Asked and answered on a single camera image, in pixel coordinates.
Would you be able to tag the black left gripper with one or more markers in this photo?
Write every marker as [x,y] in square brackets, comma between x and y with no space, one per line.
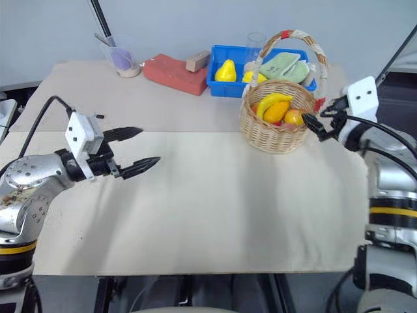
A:
[102,164]

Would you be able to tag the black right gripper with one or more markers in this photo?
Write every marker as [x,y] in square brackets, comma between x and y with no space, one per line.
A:
[339,120]

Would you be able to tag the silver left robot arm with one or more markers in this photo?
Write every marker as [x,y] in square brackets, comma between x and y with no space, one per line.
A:
[31,182]

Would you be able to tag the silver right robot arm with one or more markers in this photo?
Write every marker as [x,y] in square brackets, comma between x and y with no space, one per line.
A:
[387,156]

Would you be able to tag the red yellow apple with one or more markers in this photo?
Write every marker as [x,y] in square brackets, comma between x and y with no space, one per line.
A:
[293,118]

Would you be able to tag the small red fruit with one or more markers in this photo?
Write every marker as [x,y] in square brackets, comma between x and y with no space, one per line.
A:
[277,123]

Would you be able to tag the orange mango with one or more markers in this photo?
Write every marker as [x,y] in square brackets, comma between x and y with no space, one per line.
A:
[277,112]

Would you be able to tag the yellow banana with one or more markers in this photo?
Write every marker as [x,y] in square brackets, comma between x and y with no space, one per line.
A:
[272,101]

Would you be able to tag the green folded cloth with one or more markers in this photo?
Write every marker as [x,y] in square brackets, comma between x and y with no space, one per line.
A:
[283,68]

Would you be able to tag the small orange fruit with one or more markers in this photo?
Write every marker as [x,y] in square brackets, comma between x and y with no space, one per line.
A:
[254,107]

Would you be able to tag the yellow lemon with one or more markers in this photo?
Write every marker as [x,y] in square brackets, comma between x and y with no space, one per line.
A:
[251,78]

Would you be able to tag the clear plastic measuring beaker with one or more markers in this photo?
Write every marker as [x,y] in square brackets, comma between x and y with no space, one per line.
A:
[125,66]

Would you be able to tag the red brick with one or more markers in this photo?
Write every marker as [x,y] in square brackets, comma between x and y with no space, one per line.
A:
[172,73]

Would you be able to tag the purple object in beaker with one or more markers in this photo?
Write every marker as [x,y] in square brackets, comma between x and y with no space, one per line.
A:
[120,58]

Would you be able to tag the blue plastic bin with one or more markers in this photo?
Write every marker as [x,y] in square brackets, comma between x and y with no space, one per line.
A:
[228,88]

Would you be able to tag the clear glass cup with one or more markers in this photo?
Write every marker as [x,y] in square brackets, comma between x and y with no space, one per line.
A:
[255,45]

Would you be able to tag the grey laptop screen edge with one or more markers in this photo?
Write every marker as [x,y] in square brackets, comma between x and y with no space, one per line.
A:
[395,55]

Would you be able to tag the yellow pear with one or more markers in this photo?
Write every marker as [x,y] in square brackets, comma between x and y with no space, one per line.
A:
[225,72]

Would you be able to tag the small wooden block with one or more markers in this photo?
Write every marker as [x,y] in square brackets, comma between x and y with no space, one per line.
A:
[197,61]

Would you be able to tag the white device beside table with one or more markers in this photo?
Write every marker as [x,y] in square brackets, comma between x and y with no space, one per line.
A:
[6,114]

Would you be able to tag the black ribbed rod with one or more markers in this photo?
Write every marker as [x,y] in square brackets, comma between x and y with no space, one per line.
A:
[101,19]

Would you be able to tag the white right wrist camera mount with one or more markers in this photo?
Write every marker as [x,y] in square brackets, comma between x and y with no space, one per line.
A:
[362,96]

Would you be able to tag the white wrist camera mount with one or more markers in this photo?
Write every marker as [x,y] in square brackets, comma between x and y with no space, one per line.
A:
[362,96]
[78,130]

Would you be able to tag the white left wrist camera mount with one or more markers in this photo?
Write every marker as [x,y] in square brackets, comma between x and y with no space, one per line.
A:
[78,130]

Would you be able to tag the black table frame leg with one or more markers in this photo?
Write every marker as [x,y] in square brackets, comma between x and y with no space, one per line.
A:
[106,293]

